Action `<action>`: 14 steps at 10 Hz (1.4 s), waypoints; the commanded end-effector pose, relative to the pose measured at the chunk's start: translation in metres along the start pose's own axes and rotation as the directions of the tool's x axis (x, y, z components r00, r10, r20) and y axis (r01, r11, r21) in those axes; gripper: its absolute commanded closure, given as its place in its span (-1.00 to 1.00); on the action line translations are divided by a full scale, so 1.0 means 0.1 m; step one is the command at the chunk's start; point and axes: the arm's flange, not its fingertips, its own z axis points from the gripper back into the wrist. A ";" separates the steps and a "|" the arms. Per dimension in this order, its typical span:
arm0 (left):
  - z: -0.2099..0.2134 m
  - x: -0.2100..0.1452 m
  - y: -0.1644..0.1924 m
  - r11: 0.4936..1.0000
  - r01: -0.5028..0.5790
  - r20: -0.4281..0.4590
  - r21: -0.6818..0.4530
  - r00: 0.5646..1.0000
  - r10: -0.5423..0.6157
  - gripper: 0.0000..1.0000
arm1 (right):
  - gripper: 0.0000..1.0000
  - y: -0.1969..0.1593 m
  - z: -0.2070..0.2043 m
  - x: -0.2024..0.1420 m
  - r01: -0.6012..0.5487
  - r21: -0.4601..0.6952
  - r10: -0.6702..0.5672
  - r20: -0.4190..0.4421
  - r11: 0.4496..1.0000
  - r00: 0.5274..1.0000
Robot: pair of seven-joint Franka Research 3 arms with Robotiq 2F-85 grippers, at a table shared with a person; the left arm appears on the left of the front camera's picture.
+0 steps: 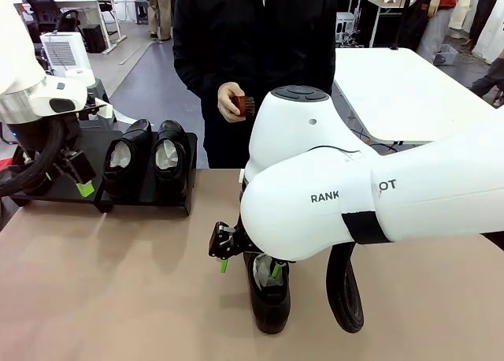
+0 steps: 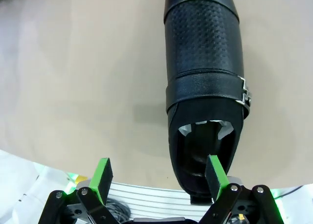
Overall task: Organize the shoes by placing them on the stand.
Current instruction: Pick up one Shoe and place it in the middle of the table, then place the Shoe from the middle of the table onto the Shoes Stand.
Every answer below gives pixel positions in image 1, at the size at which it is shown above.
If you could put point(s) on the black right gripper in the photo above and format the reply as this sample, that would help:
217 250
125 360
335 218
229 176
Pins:
241 243

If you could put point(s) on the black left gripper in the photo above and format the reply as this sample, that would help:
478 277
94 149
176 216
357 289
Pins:
73 134

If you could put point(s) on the black leather buckle shoe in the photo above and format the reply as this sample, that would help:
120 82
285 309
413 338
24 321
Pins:
271 313
171 130
134 140

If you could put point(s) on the brown shoe brush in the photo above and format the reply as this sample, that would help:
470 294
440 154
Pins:
240 105

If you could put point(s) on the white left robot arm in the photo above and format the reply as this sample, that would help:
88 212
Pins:
15 61

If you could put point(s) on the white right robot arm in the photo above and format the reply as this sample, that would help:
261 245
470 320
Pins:
393 203

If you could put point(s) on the person right forearm black sleeve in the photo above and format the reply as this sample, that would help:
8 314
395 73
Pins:
199 77

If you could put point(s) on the black metal shoe stand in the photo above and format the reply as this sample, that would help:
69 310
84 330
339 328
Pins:
145 203

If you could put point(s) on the person right hand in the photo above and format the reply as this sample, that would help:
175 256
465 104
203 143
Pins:
224 101

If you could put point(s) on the white paper shoe stuffing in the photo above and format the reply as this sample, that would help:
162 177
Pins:
165 156
120 156
262 270

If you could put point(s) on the red cloth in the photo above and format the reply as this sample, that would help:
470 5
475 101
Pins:
6 164

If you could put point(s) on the white air purifier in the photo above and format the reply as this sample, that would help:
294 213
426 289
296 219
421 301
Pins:
63 53

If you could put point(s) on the black computer tower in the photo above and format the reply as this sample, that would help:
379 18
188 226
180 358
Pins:
94 38

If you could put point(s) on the black office chair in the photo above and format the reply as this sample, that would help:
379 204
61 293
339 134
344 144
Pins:
41 4

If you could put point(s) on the grey plastic stool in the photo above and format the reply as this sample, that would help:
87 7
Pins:
141 10

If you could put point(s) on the bystander in khaki trousers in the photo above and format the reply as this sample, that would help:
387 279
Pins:
159 10

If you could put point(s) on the person torso black jacket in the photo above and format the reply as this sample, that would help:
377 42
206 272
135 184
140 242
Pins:
256 42

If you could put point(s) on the large white table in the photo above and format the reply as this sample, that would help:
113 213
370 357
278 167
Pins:
393 85

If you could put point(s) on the clear plastic storage bin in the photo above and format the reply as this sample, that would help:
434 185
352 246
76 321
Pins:
447 55

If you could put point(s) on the black hanging apron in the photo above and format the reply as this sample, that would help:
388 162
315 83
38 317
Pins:
415 22

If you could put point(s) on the wooden top table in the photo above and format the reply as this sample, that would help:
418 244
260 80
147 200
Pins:
388 2

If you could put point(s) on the bystander dark trouser leg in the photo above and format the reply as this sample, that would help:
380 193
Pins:
492 77

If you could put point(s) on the white hanging garment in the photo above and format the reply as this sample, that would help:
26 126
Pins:
492 34
464 6

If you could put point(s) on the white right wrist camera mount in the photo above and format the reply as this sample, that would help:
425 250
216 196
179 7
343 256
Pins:
242 176

